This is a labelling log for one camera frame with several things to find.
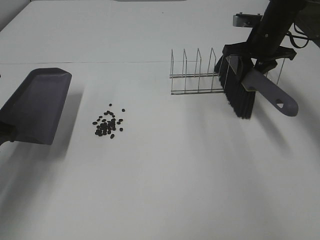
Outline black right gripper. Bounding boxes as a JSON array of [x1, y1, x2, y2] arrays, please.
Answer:
[[222, 42, 297, 74]]

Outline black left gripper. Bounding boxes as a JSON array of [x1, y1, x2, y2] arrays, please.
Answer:
[[0, 121, 15, 143]]

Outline grey brush black bristles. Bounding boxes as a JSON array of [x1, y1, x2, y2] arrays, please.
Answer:
[[214, 55, 299, 119]]

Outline grey plastic dustpan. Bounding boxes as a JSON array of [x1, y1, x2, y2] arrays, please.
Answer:
[[0, 67, 72, 145]]

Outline pile of coffee beans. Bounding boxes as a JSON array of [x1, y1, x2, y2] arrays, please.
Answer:
[[92, 103, 126, 139]]

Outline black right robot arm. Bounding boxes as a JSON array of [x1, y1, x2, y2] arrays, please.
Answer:
[[218, 0, 306, 74]]

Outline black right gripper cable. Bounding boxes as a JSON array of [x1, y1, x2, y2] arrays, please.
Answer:
[[284, 22, 311, 49]]

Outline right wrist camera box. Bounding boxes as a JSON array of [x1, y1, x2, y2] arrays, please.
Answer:
[[232, 12, 263, 28]]

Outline chrome wire dish rack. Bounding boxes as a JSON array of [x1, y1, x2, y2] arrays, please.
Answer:
[[169, 47, 285, 96]]

